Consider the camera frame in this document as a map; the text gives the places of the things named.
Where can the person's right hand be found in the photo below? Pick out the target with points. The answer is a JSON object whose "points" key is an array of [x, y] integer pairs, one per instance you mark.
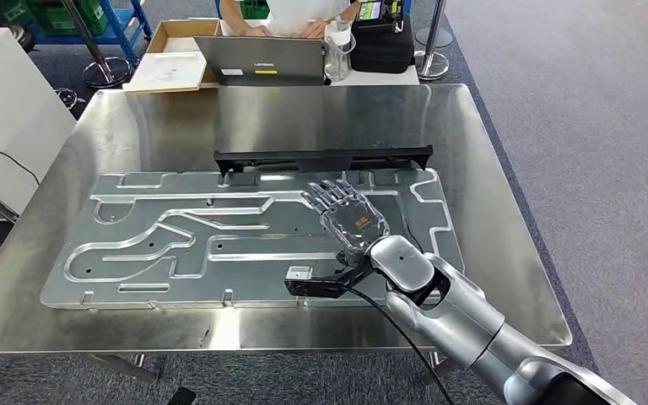
{"points": [[258, 31]]}

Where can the person's left hand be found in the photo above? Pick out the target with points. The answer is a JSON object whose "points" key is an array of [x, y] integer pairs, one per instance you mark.
{"points": [[315, 29]]}

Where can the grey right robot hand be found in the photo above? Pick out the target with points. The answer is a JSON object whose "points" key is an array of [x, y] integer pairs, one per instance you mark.
{"points": [[355, 223]]}

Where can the black plastic frame part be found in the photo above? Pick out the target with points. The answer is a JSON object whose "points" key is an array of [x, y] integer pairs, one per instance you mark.
{"points": [[324, 159]]}

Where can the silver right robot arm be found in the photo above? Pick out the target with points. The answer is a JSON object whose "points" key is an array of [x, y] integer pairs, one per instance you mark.
{"points": [[458, 313]]}

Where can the stainless steel workbench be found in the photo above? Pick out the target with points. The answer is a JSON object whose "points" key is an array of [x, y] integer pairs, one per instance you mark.
{"points": [[301, 117]]}

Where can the blue metal shelf rack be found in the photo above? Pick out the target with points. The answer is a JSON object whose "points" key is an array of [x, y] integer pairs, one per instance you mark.
{"points": [[78, 39]]}

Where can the green plastic crate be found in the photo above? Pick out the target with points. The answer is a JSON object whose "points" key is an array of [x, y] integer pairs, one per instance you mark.
{"points": [[11, 8], [72, 14], [254, 8]]}

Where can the person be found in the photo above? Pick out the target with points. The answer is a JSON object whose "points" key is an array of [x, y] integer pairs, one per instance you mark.
{"points": [[301, 8]]}

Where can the grey laptop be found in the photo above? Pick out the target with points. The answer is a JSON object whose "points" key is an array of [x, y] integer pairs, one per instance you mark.
{"points": [[268, 56]]}

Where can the clear plastic jug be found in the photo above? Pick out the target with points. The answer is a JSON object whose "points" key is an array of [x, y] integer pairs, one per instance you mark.
{"points": [[338, 56]]}

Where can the black device with green label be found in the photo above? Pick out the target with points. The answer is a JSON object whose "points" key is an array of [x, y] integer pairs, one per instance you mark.
{"points": [[380, 10]]}

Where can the black bag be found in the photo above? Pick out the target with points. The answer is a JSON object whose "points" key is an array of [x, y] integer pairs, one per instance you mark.
{"points": [[382, 50]]}

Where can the cardboard box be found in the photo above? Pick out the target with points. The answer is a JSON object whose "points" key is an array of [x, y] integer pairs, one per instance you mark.
{"points": [[184, 31]]}

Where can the white foam board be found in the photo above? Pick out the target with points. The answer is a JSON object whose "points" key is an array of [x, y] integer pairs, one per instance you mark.
{"points": [[167, 72]]}

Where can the grooved aluminium plate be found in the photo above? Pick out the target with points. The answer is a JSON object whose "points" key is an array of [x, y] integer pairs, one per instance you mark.
{"points": [[190, 262]]}

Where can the black robot foot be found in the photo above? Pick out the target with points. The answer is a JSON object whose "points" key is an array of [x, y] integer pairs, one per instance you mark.
{"points": [[181, 398]]}

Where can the white cabinet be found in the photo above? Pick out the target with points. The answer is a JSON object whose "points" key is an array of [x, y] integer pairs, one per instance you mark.
{"points": [[11, 84]]}

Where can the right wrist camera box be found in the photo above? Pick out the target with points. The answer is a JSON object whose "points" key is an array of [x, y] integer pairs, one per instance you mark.
{"points": [[301, 279]]}

